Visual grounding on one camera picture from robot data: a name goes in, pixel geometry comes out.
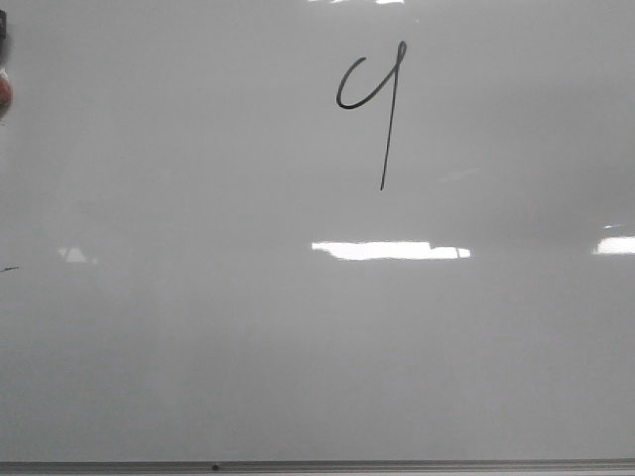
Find white whiteboard with aluminium frame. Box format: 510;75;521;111
1;1;634;461

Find black and white whiteboard marker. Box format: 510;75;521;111
0;10;13;116

